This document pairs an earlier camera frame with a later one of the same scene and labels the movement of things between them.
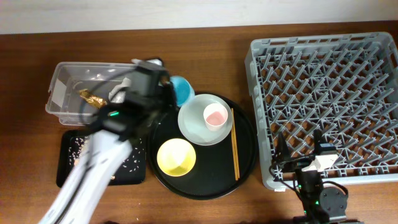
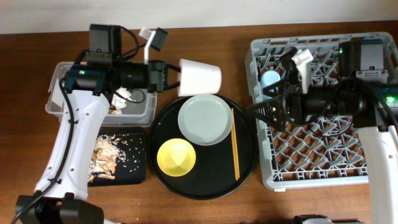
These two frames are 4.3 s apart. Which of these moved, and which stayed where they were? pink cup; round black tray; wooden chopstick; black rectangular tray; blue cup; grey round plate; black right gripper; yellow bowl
Moved: black right gripper; blue cup; pink cup
Stayed: yellow bowl; black rectangular tray; round black tray; grey round plate; wooden chopstick
